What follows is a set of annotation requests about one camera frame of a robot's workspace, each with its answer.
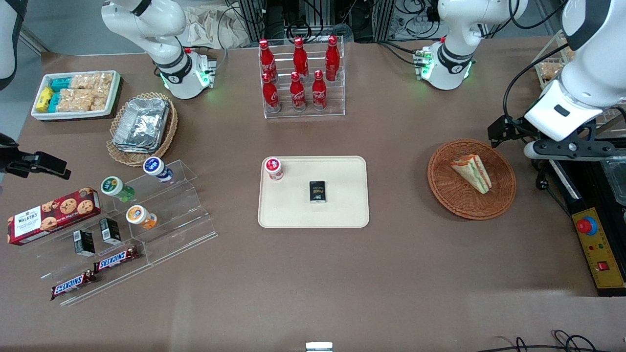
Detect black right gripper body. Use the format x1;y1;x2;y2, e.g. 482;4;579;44
0;146;23;177

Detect triangular sandwich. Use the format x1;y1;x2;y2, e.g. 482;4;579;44
450;154;492;195

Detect round brown wicker basket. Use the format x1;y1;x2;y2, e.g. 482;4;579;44
427;139;517;221

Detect white rectangular snack tray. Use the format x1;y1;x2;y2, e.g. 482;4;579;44
31;70;122;121

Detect oval light wicker basket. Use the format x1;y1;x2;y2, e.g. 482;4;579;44
106;91;179;167

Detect beige plastic tray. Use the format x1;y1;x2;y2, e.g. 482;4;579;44
258;155;370;229

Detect red Walkers cookie box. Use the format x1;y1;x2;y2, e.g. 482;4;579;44
7;187;101;246

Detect clear bag of snacks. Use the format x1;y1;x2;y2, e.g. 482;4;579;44
539;60;564;82

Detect green-lid small bottle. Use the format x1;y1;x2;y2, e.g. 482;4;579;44
100;176;135;203

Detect yellow snack packet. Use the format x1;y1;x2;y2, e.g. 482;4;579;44
36;87;54;113

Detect clear bag rice crackers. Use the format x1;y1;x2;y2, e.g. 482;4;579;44
90;88;112;111
58;88;94;112
70;72;114;90

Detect small black carton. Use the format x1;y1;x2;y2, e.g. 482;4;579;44
99;218;122;245
73;230;96;258

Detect clear plastic container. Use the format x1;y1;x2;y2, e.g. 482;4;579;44
601;159;626;206

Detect orange-lid small bottle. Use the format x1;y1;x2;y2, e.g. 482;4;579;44
126;205;158;231

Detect blue-lid small bottle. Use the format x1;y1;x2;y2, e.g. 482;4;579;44
143;156;174;183

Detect stack of foil trays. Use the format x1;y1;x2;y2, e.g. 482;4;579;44
112;97;171;155

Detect Snickers chocolate bar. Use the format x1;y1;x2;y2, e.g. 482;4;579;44
50;270;97;301
93;245;140;273

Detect grey aluminium bar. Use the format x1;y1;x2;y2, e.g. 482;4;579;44
19;23;50;55

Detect clear acrylic stepped stand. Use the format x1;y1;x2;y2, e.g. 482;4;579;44
38;159;219;307

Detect yellow emergency stop box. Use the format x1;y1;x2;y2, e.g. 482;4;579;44
571;207;626;297

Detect clear acrylic bottle rack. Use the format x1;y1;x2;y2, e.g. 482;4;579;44
258;36;346;120

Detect red cola bottle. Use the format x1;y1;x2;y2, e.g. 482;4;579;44
325;35;341;82
262;72;281;113
289;71;307;112
311;70;328;111
292;37;310;79
258;39;276;80

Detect crumpled beige cloth bag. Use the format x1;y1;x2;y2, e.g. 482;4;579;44
182;4;251;50

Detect red-lid small white bottle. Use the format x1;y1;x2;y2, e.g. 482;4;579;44
264;156;285;182

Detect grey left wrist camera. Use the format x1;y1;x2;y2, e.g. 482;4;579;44
523;138;620;161

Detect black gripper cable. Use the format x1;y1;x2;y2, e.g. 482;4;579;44
502;43;572;129

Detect white wire rack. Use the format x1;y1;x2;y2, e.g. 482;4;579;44
535;30;626;125

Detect black cable with plug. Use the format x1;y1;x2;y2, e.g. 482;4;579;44
535;160;572;217

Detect black appliance frame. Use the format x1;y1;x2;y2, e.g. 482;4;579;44
550;159;626;230

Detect black coiled floor cables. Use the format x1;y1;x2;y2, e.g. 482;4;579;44
477;330;626;352

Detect black equipment rack with cables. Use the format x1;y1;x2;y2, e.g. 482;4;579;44
230;0;443;44

